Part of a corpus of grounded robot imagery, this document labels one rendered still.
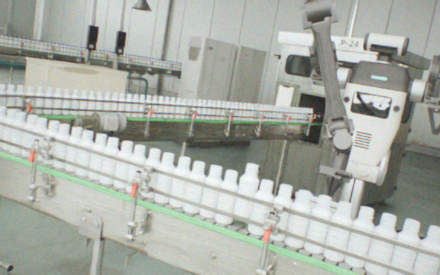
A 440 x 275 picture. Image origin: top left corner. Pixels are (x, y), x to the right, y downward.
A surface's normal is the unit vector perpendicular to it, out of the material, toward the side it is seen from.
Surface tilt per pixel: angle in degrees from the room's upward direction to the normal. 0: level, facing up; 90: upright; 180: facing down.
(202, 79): 91
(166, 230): 90
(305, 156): 90
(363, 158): 90
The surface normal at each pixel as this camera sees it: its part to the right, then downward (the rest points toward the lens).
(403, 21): -0.43, 0.08
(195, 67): -0.69, 0.01
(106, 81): 0.71, 0.24
